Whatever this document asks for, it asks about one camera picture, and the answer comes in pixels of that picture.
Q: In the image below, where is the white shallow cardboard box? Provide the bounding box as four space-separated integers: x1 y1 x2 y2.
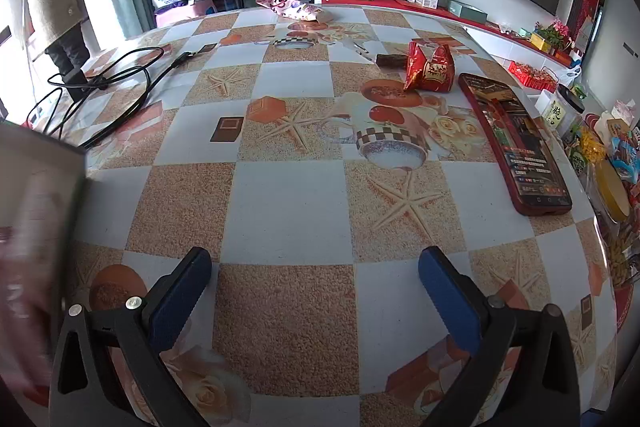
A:
1 120 86 391

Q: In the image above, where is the pink patterned snack bag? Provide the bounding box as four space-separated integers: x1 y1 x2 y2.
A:
255 0 332 23

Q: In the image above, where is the red crinkled snack bag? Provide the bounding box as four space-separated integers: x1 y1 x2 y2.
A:
404 41 454 93

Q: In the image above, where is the person in beige vest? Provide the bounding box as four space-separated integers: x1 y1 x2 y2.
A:
27 0 90 78

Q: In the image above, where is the dark brown snack bar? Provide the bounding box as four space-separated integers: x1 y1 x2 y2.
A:
375 54 408 68

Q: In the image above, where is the red gift box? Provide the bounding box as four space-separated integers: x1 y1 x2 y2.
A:
508 61 559 92

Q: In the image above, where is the black charger cable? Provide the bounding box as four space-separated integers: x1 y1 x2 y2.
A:
25 44 218 151

